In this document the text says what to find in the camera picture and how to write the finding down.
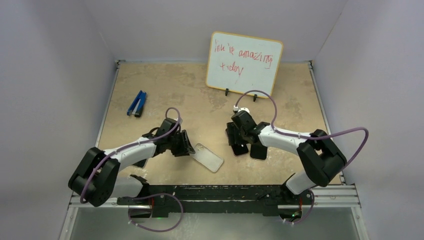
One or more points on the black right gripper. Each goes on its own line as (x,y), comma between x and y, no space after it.
(233,129)

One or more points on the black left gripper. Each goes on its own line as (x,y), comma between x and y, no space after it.
(185,148)

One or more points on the purple phone black screen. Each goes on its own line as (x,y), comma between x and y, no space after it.
(240,149)

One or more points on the clear white phone case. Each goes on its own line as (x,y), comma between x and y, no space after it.
(207,158)

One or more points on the silver phone black screen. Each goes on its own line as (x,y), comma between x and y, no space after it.
(141,163)

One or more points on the black phone case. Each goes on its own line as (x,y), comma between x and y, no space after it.
(258,152)

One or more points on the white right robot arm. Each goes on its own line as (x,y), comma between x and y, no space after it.
(321,159)

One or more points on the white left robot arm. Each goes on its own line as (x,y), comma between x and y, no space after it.
(96,175)

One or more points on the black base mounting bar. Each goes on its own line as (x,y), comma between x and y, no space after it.
(267,200)

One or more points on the blue and black stapler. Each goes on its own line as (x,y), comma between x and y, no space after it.
(137,106)

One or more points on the whiteboard with red writing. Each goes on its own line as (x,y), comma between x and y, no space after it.
(240,63)

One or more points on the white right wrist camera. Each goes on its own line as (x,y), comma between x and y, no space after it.
(237,109)

